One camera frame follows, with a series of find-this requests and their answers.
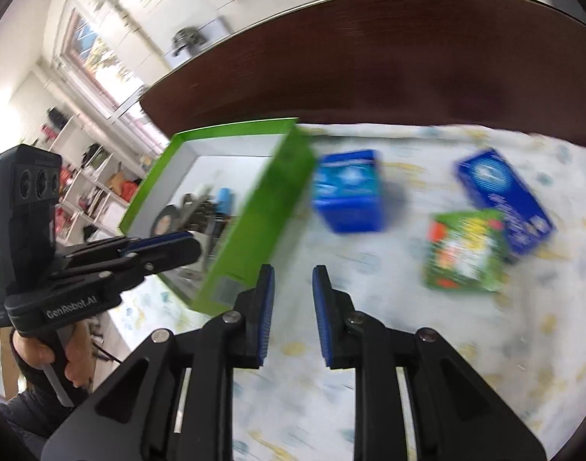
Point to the blue cube box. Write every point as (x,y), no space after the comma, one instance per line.
(350,192)

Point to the white storage shelf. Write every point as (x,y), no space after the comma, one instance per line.
(105,187)

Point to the grey metal motor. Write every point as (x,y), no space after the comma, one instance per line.
(187,38)

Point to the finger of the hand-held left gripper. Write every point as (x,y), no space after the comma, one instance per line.
(168,257)
(153,240)

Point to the blue flat box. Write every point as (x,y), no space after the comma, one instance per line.
(499,187)

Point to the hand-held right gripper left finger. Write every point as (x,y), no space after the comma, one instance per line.
(266,317)

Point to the printed giraffe blanket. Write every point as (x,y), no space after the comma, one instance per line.
(403,307)

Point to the person's left hand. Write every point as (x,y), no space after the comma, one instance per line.
(38,353)

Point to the window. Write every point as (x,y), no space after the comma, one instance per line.
(96,48)

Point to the dark wooden headboard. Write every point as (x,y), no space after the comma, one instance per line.
(369,67)

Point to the black tape roll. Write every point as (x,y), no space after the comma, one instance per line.
(170,211)

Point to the small green printed box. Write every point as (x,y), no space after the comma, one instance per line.
(465,254)

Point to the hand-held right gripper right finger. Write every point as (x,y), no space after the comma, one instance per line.
(321,317)

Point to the brown hair claw clip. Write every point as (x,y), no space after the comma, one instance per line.
(201,211)

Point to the person's left forearm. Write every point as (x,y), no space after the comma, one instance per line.
(33,408)

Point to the green cardboard box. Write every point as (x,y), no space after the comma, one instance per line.
(273,192)

